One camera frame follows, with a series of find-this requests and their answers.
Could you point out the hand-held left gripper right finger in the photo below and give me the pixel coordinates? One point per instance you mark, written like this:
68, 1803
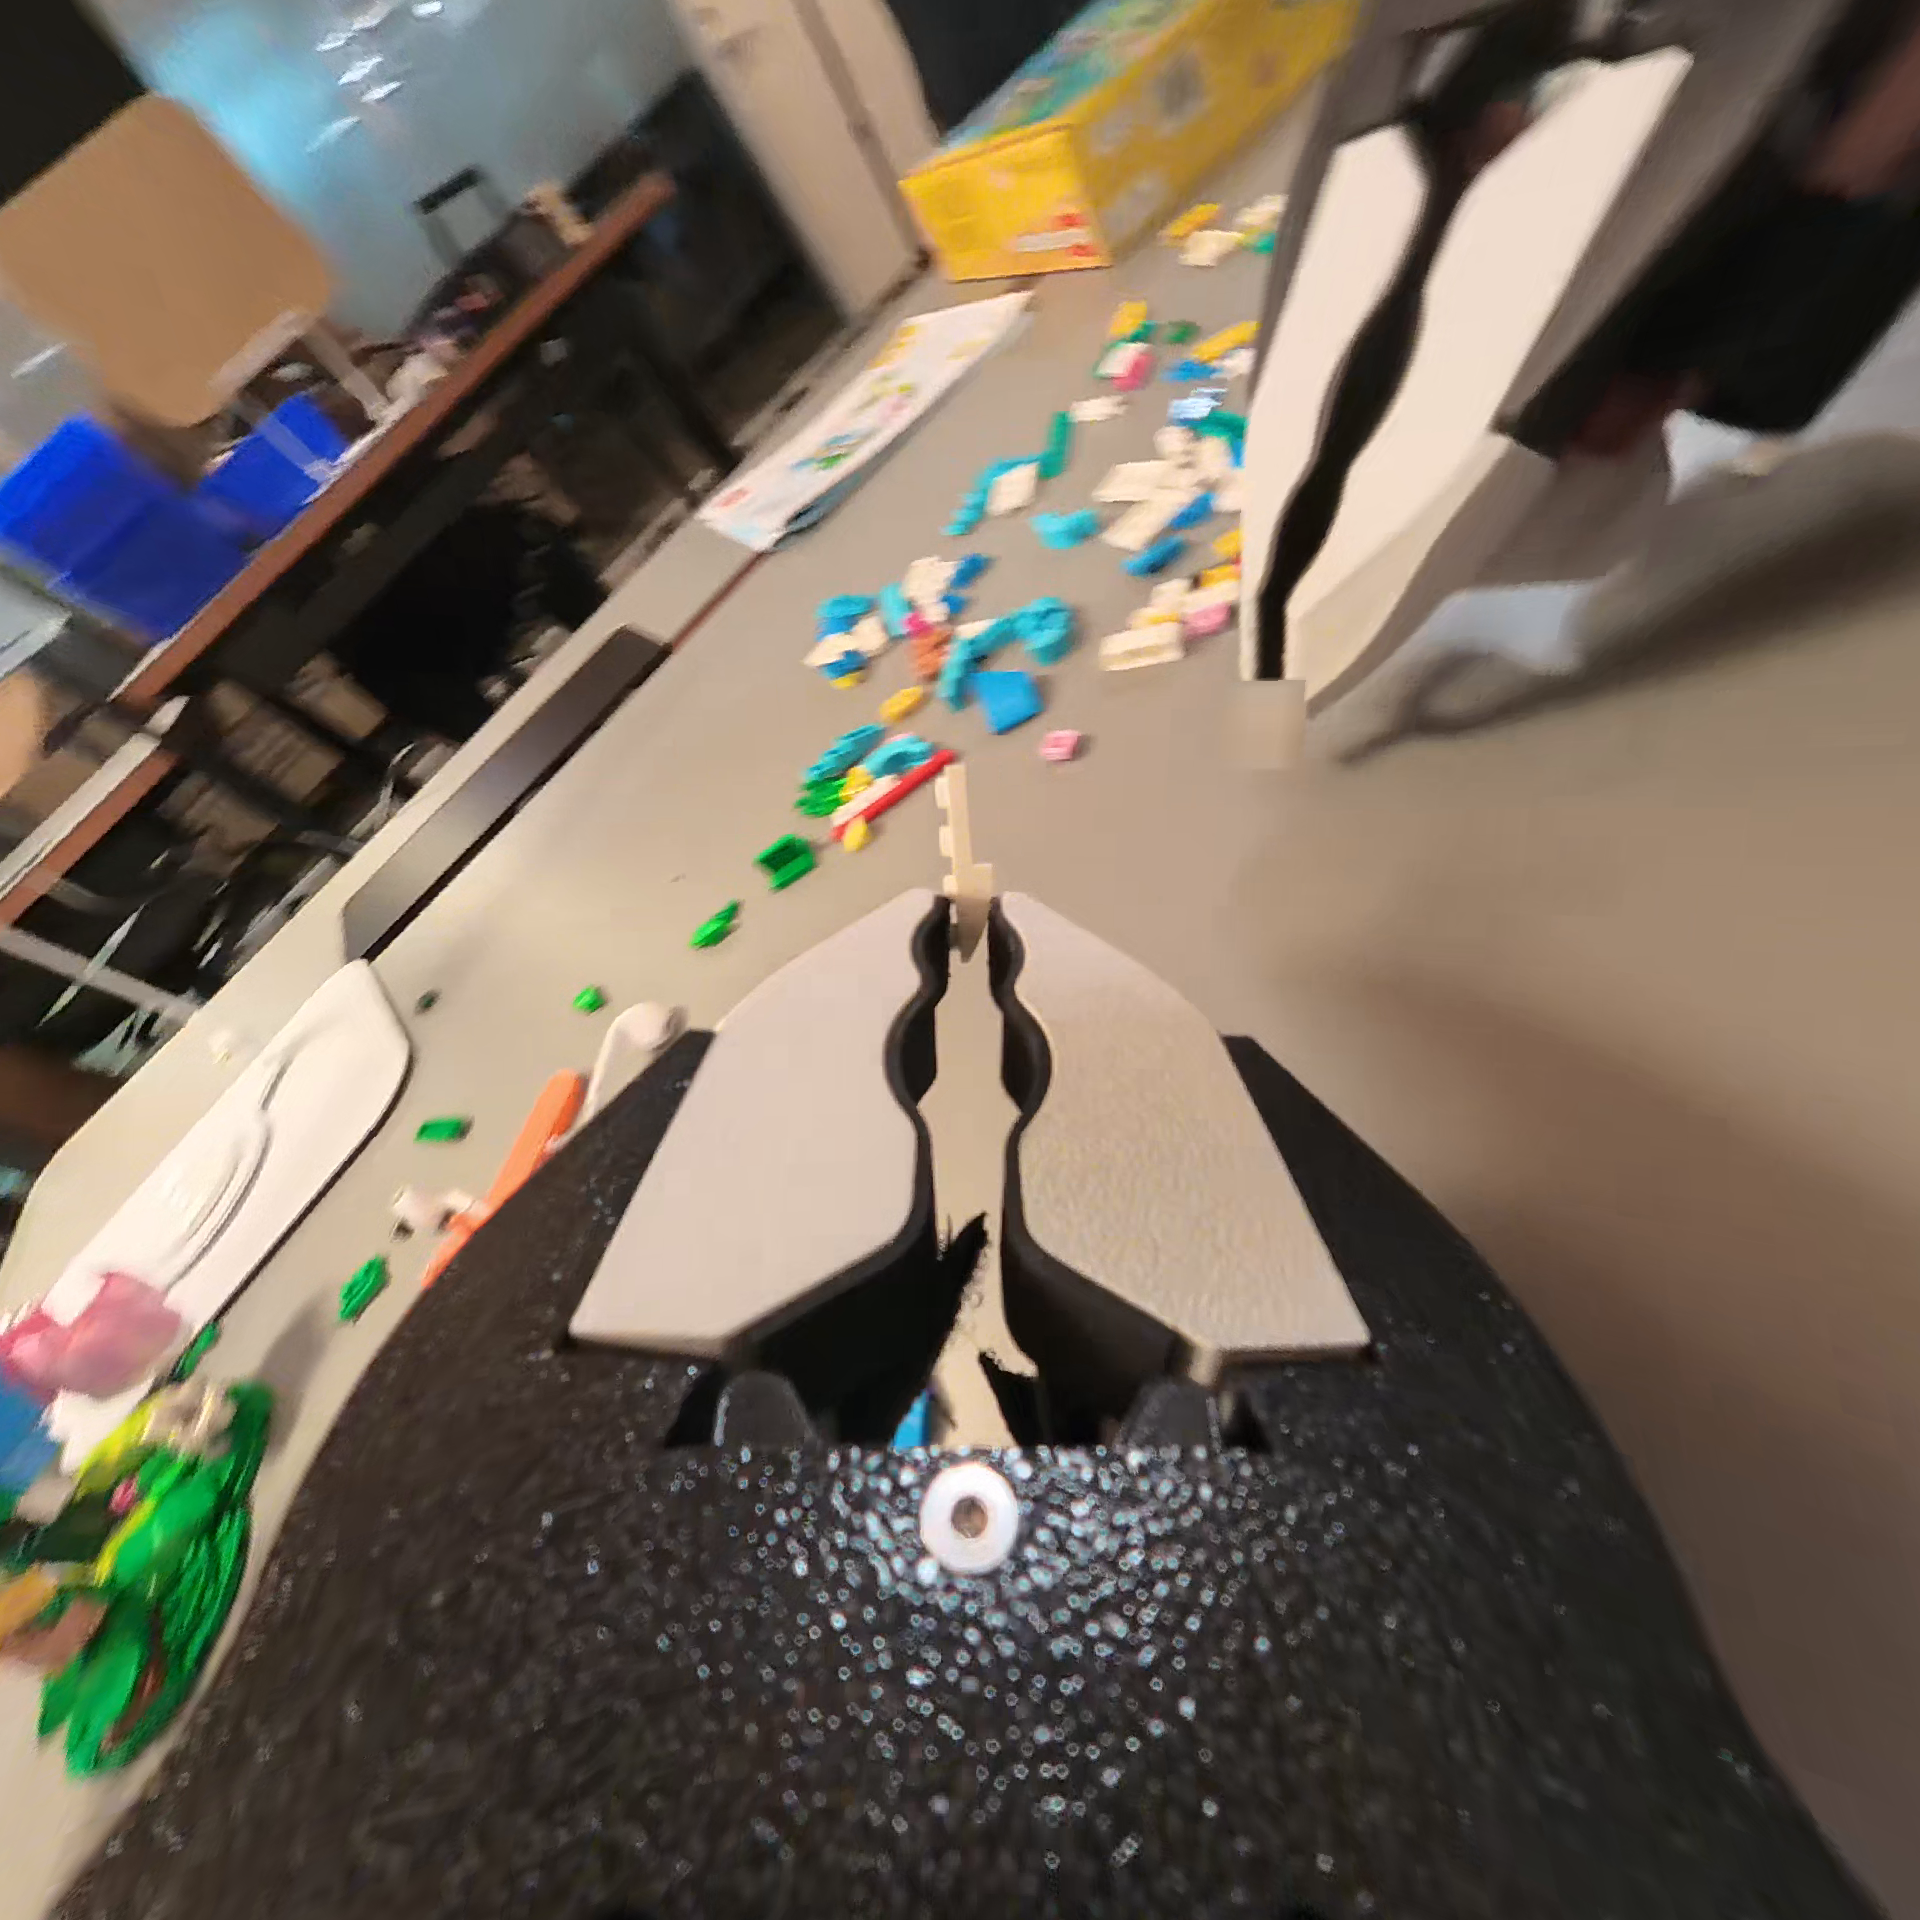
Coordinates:
1169, 1169

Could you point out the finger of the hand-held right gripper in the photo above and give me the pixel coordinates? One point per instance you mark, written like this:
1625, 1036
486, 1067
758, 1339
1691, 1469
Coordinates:
1299, 389
1484, 389

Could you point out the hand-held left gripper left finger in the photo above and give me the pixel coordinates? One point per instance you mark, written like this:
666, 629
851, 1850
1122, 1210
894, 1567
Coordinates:
749, 1140

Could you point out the small tan lego piece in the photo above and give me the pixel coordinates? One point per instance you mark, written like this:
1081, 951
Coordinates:
1266, 723

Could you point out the pile of colourful lego bricks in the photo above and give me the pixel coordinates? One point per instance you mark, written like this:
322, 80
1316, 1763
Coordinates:
1035, 570

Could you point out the yellow lego box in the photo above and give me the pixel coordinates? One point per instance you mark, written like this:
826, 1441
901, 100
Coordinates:
1049, 180

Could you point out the lego instruction booklet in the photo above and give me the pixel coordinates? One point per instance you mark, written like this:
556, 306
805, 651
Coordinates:
871, 421

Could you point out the pink lego build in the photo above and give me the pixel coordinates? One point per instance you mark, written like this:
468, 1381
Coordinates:
91, 1336

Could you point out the green lego plant build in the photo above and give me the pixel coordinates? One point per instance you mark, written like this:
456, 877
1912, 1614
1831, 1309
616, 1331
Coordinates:
164, 1589

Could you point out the white earbud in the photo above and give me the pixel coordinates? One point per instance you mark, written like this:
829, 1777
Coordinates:
434, 1206
639, 1037

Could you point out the orange brick separator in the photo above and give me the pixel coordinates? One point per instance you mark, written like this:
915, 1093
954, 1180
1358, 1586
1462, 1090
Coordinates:
519, 1164

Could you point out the white tray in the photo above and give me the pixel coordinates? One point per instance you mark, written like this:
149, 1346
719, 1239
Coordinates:
256, 1140

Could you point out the white cabinet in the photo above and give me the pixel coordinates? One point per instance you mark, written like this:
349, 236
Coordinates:
818, 134

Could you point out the wooden desk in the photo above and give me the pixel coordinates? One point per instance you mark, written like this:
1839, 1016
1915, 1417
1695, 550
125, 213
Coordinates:
389, 450

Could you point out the blue storage bin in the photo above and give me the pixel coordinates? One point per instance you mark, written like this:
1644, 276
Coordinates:
105, 523
285, 457

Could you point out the black chair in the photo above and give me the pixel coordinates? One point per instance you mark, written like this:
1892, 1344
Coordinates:
449, 209

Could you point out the cardboard sheet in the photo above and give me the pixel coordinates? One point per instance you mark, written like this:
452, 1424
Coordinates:
164, 256

